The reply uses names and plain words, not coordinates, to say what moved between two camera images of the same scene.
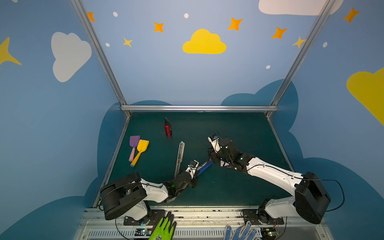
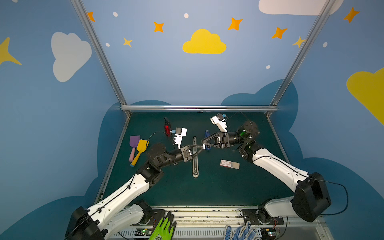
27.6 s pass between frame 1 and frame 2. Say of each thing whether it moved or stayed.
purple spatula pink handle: stayed
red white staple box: stayed
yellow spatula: stayed
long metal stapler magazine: moved
